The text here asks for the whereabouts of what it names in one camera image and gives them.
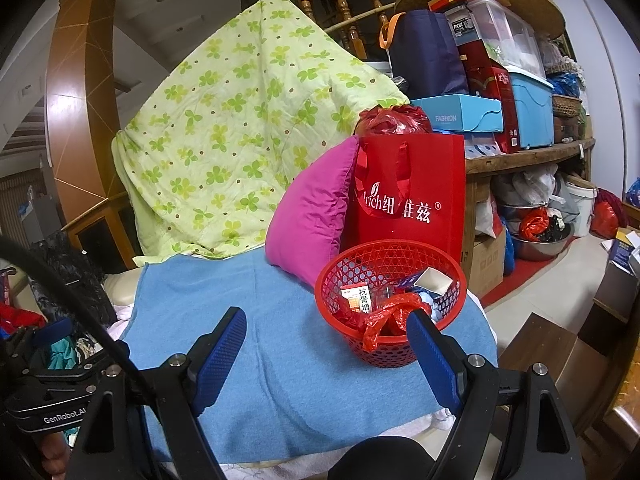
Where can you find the blue towel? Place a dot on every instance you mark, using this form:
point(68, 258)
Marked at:
point(300, 385)

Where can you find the red garment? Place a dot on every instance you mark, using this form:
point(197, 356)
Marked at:
point(17, 317)

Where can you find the wooden cabinet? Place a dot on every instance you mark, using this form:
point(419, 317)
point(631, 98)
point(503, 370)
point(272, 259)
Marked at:
point(87, 215)

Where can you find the magenta pillow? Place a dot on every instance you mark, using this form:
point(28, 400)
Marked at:
point(310, 220)

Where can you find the wicker basket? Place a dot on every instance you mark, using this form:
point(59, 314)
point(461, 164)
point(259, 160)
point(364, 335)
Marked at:
point(565, 105)

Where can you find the patterned garment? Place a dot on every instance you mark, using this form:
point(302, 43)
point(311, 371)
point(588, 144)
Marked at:
point(87, 345)

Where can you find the wooden stair railing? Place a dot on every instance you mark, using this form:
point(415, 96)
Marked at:
point(342, 0)

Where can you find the wooden shelf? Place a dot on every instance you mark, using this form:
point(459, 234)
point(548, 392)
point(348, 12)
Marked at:
point(525, 157)

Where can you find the black puffer jacket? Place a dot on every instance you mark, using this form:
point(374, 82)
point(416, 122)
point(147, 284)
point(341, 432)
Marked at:
point(75, 270)

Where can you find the teal garment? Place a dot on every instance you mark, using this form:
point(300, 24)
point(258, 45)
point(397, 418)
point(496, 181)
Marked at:
point(62, 355)

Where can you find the white plastic bag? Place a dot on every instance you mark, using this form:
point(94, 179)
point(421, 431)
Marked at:
point(537, 180)

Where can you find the steel basin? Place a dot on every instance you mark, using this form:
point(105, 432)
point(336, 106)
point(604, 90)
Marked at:
point(535, 250)

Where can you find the red knotted plastic bag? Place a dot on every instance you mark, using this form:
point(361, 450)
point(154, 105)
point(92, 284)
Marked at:
point(385, 317)

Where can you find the orange white carton box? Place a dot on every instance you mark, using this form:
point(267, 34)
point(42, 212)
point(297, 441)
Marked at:
point(356, 300)

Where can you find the orange red plastic bag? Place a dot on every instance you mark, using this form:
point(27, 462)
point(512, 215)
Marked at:
point(607, 220)

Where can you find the red tote bag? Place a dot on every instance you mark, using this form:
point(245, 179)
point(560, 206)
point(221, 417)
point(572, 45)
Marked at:
point(425, 180)

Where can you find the round wooden tabletop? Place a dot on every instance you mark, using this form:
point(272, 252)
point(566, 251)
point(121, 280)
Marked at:
point(545, 5)

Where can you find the white cardboard box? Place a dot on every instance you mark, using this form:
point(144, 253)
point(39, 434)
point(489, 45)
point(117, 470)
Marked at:
point(435, 280)

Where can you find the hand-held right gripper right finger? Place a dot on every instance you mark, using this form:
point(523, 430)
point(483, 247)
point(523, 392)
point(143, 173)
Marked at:
point(435, 360)

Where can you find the light blue flat box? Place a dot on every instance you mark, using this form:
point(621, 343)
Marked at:
point(450, 110)

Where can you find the brown wooden stool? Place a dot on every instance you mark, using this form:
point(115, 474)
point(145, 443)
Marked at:
point(550, 360)

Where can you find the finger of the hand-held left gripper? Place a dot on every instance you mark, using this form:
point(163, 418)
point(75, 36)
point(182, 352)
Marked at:
point(107, 352)
point(59, 329)

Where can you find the light blue storage bin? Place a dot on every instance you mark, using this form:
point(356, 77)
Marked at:
point(532, 110)

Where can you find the clear plastic storage box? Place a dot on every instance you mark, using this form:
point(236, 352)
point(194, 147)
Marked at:
point(505, 30)

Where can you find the white bucket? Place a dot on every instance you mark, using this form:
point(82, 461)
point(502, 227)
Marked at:
point(582, 210)

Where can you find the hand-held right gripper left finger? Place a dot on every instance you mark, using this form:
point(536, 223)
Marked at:
point(220, 360)

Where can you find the person's left hand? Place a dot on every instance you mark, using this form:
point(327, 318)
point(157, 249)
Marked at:
point(52, 460)

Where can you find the green floral quilt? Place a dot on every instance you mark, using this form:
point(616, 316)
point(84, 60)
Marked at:
point(225, 135)

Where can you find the wooden column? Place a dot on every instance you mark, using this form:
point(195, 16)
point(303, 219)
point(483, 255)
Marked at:
point(80, 85)

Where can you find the red plastic basket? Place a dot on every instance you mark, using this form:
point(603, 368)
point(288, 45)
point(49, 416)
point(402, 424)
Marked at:
point(385, 352)

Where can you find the shiny red plastic bag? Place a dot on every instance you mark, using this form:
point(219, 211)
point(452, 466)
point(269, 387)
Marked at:
point(395, 122)

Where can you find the white blue tissue wad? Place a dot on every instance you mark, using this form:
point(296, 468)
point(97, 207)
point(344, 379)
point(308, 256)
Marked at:
point(431, 306)

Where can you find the red bag in basin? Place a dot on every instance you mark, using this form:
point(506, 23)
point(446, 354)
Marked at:
point(532, 225)

